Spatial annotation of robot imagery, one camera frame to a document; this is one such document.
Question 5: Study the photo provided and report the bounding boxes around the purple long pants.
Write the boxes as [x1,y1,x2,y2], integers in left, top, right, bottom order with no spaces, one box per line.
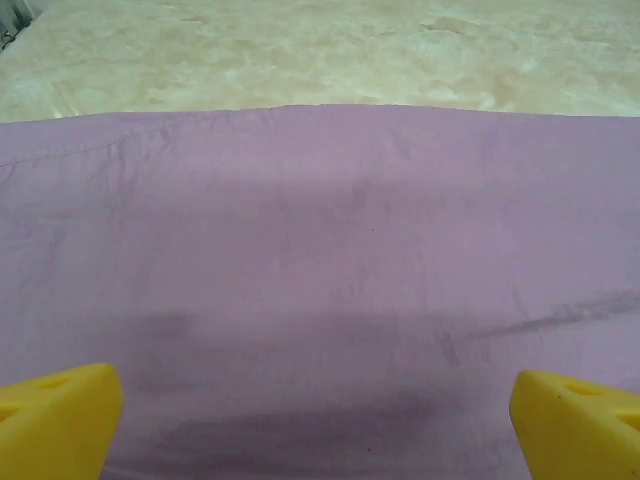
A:
[0,103,640,480]

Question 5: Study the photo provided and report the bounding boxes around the metal frame beside table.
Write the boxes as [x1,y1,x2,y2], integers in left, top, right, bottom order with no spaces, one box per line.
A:
[0,0,37,50]

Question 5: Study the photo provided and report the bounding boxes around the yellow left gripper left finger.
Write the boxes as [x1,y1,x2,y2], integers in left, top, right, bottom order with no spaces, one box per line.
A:
[0,363,125,480]

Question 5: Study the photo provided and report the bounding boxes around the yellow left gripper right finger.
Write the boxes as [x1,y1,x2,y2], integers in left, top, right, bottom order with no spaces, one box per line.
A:
[509,369,640,480]

